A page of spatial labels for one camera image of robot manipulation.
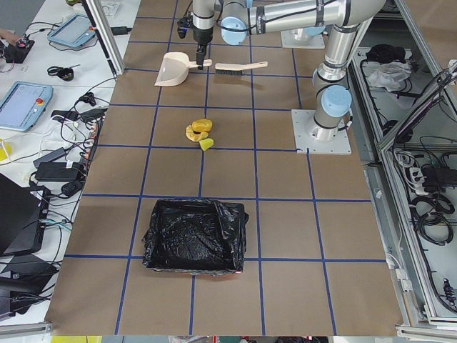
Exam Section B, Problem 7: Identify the toy croissant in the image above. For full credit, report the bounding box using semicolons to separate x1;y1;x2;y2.
186;125;209;142

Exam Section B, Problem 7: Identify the blue teach pendant far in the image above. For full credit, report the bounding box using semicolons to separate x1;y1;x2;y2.
47;14;95;49

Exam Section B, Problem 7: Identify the black lined trash bin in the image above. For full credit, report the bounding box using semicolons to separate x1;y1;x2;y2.
142;199;249;275

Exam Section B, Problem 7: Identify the black power adapter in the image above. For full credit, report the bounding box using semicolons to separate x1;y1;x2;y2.
34;162;85;182

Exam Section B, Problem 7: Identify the power strip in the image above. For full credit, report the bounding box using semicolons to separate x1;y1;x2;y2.
79;119;103;169

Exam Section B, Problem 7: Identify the black laptop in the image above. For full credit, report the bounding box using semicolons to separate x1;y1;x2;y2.
1;175;50;257

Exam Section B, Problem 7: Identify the blue teach pendant near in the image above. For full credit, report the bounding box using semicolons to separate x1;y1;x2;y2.
1;81;54;131

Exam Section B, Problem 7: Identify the aluminium frame post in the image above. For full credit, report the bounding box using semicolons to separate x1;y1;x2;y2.
82;0;125;77

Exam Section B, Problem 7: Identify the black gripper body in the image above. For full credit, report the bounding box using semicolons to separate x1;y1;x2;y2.
177;12;214;45

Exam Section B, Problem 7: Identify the toy bread loaf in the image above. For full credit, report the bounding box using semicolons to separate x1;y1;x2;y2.
191;119;213;133

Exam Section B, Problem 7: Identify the black cloth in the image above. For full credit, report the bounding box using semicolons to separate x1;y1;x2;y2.
366;44;406;64

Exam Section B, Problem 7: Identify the beige dustpan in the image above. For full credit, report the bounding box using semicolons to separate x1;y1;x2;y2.
154;52;198;86

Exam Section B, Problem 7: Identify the blue teach pendant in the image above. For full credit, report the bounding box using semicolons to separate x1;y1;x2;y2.
1;81;54;131
47;14;95;49

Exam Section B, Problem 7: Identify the beige hand brush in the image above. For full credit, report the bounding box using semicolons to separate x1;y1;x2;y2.
215;61;268;75

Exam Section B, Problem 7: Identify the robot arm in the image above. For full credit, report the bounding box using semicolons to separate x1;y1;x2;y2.
220;1;360;143
176;0;252;70

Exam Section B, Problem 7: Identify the white cloth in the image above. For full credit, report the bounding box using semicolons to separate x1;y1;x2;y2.
367;61;412;91

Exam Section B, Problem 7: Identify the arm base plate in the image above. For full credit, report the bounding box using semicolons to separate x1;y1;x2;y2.
291;109;352;155
281;29;325;49

